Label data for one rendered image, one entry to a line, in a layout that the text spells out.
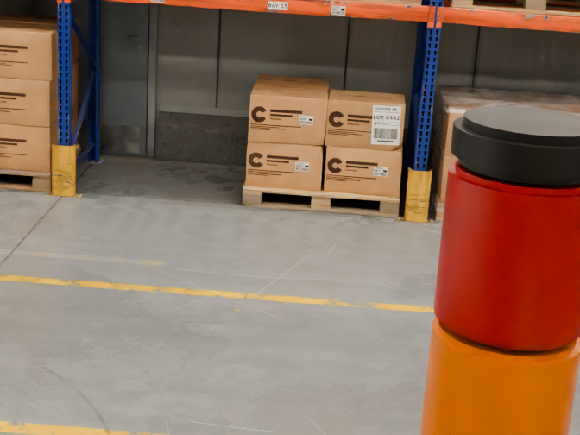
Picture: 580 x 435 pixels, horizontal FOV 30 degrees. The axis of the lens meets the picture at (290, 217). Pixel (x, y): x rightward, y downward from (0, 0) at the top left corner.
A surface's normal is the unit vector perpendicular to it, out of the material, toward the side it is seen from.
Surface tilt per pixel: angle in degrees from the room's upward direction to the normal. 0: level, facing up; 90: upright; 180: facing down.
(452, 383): 90
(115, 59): 90
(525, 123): 0
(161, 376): 0
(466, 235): 90
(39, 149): 90
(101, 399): 0
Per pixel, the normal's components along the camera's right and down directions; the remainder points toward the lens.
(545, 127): 0.06, -0.95
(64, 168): -0.05, 0.29
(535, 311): 0.18, 0.30
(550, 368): 0.43, 0.29
